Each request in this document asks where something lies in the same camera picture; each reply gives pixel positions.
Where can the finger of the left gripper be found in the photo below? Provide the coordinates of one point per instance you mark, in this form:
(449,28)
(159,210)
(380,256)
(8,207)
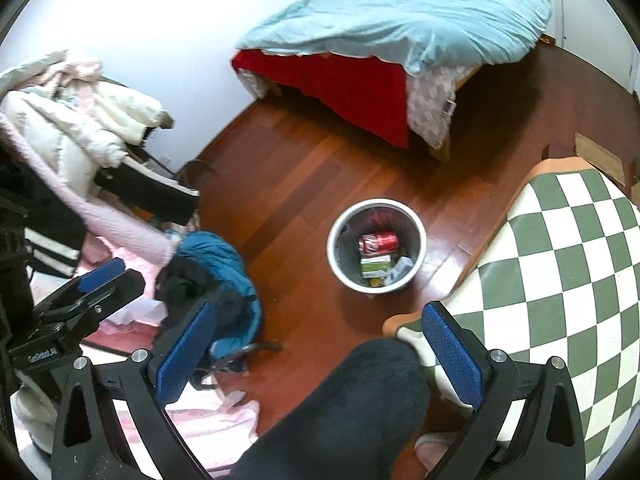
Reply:
(86,300)

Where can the green white checkered tablecloth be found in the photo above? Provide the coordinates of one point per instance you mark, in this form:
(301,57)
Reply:
(559,277)

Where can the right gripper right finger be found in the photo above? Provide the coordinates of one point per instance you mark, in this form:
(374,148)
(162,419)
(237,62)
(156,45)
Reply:
(525,421)

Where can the pink blanket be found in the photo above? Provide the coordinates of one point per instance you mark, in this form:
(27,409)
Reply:
(200,416)

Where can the light blue duvet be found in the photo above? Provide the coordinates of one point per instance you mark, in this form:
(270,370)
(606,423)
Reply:
(410,33)

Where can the pink slipper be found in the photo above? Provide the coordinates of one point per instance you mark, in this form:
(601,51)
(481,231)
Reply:
(431,448)

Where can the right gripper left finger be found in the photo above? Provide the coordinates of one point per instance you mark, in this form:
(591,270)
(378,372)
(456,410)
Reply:
(89,442)

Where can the red bed sheet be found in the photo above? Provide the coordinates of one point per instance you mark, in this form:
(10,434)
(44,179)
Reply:
(366,92)

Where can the checkered pink grey mattress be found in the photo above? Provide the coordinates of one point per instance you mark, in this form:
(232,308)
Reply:
(431,102)

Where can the red cola can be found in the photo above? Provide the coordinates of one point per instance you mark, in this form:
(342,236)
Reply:
(378,244)

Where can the white round trash bin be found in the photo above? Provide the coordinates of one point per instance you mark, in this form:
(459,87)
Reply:
(369,216)

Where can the green white box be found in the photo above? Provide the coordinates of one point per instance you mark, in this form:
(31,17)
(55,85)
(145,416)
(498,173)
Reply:
(376,266)

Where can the blue jacket on floor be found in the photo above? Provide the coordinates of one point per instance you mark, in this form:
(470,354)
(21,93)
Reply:
(225,265)

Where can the white puffy coat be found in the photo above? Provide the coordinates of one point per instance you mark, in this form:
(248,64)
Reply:
(77,121)

